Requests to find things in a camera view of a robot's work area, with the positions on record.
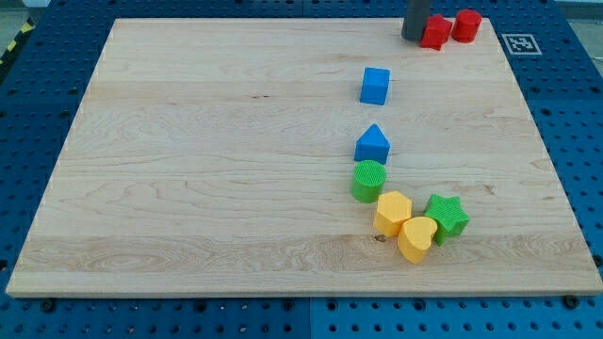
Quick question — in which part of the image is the green star block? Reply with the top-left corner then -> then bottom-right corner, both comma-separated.
424,194 -> 470,246

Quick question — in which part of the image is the yellow heart block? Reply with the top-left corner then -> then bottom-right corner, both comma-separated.
398,217 -> 438,264

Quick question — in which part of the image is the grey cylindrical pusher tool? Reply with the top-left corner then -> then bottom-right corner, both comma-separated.
401,0 -> 432,42

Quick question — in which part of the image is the wooden board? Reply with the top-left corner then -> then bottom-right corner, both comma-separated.
7,18 -> 602,298

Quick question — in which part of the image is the blue triangle block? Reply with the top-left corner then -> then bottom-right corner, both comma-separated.
354,123 -> 390,165

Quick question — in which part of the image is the blue cube block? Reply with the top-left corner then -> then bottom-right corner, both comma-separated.
360,67 -> 390,105

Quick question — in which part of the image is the green cylinder block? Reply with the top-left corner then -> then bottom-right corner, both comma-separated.
351,160 -> 386,203

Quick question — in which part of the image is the red star block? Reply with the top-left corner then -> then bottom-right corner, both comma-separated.
419,14 -> 453,51

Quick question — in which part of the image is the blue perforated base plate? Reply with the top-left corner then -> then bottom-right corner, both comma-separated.
1,0 -> 602,338

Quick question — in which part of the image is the white fiducial marker tag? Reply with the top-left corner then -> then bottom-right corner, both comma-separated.
501,33 -> 542,56

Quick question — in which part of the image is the yellow hexagon block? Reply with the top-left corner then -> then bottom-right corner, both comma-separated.
373,191 -> 413,237

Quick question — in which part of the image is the red cylinder block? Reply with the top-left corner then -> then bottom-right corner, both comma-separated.
451,9 -> 482,43

